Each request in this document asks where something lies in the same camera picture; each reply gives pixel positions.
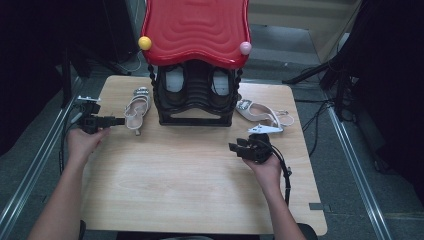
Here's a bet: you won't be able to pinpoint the grey tape strip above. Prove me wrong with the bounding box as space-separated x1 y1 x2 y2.
308 202 333 213

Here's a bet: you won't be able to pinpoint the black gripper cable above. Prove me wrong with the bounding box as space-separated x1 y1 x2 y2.
265 139 294 206
58 109 85 175

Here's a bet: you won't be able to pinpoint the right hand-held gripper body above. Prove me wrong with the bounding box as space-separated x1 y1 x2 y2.
244 123 284 165

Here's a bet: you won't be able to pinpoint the black pole stand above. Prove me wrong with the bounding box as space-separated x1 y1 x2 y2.
60 48 74 108

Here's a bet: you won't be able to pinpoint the yellow ball knob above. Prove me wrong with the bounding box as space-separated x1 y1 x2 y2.
137 35 153 51

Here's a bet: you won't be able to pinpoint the red and black shoe rack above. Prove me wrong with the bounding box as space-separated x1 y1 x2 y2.
138 0 253 128

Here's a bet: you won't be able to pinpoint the black tripod stand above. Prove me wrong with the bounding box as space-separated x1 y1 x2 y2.
281 54 356 122

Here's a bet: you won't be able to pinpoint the person's right hand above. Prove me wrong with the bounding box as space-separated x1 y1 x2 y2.
241 154 283 194

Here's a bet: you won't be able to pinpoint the black curtain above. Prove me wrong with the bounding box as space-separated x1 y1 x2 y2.
0 0 138 158
333 0 424 204

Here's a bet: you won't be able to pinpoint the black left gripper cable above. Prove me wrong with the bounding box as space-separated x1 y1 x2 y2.
58 109 85 175

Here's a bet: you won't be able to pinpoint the black floor cables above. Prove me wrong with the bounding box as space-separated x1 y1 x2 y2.
294 98 336 158

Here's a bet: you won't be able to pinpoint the person's left hand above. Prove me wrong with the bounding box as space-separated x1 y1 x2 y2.
66 127 111 165

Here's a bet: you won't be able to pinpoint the white slingback shoe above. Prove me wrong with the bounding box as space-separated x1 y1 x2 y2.
123 86 153 136
235 98 296 129

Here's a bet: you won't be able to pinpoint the black leather shoe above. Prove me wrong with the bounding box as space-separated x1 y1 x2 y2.
159 64 189 108

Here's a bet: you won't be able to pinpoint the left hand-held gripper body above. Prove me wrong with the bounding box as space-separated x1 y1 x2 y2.
75 95 116 135

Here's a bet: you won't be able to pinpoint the pink ball knob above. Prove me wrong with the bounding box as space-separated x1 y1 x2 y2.
239 41 253 56

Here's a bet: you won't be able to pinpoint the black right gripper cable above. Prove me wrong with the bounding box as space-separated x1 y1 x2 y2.
265 139 294 206

